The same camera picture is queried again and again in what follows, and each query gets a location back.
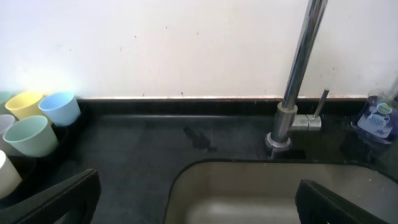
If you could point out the green cup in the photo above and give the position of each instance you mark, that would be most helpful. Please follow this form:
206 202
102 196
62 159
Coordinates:
34 140
4 99

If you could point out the blue soap bottle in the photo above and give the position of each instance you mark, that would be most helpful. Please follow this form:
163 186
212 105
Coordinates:
376 121

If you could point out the white cup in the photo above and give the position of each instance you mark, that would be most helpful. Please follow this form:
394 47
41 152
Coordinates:
7 177

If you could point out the steel tap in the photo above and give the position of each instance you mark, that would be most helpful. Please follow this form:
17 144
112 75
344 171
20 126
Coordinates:
284 124

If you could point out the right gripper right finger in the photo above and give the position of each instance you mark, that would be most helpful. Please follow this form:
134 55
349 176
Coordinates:
320 208

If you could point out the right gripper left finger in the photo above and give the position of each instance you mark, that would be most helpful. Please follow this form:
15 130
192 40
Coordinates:
71 196

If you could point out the yellow cup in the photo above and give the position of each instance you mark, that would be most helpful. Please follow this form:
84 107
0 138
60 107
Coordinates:
23 104

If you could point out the steel sink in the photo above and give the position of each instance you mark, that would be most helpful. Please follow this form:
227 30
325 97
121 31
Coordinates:
248 193

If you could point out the blue cup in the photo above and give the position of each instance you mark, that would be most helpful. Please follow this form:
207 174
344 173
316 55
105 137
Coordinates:
62 110

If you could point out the black tray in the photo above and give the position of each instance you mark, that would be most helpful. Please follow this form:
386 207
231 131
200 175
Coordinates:
66 133

